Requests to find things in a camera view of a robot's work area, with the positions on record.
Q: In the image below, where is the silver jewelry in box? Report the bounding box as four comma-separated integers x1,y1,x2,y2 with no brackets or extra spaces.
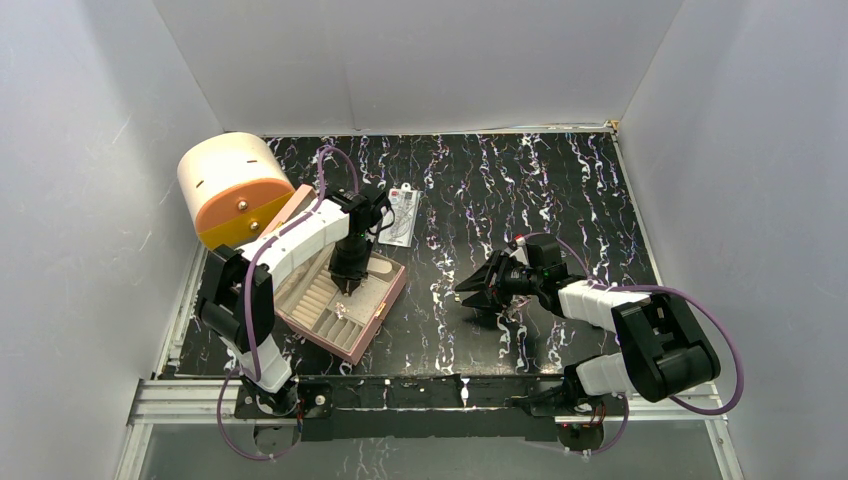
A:
334,302,349,318

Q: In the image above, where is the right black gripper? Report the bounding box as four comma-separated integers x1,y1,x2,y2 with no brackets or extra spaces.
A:
455,249,542,313

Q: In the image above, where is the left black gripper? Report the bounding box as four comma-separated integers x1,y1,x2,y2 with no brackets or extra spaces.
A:
328,235,375,295

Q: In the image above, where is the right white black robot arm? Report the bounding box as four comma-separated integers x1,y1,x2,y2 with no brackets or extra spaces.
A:
455,234,721,414

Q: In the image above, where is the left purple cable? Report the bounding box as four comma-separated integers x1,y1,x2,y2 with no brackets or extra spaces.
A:
215,145,362,462

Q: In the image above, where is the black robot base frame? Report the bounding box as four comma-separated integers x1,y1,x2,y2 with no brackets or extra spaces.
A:
234,374,625,451

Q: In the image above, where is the clear packaged necklace card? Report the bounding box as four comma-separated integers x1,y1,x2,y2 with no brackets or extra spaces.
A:
378,183,422,248

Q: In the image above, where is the pink open jewelry box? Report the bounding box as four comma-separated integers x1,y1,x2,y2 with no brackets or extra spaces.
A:
257,187,407,364

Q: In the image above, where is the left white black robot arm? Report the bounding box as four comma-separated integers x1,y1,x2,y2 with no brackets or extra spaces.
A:
195,185,391,416

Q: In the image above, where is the white orange cylindrical drawer box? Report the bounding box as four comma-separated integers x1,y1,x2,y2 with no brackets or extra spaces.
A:
177,132,295,251

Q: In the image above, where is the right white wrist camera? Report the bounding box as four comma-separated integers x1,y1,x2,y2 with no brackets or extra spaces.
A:
507,235,529,265

